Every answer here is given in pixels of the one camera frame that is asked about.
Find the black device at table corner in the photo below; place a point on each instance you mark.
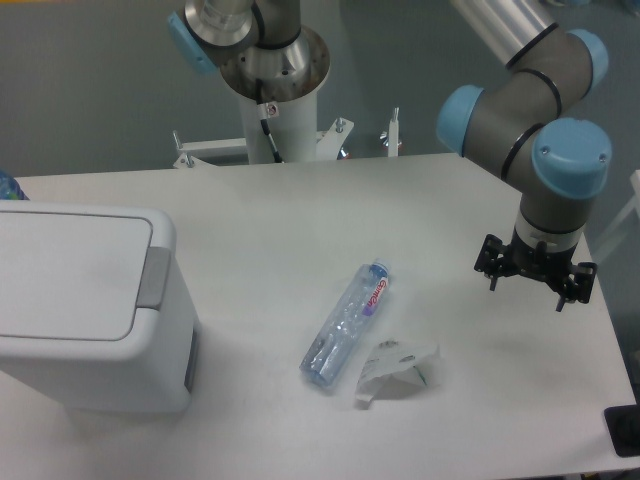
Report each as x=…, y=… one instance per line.
x=623, y=426

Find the crumpled white paper carton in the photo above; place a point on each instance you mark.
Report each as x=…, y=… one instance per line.
x=397, y=369

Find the white plastic trash can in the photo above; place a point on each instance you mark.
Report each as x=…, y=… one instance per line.
x=150, y=370

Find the white trash can lid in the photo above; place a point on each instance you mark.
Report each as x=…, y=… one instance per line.
x=75, y=275

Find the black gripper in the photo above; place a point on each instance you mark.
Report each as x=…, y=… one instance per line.
x=572, y=282

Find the clear plastic water bottle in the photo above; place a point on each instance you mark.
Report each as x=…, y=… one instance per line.
x=348, y=320

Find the blue bottle at left edge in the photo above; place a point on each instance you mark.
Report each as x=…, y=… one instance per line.
x=10, y=189

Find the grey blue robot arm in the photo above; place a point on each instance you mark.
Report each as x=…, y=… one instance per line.
x=521, y=134

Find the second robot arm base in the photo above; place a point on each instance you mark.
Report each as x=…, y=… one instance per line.
x=261, y=48

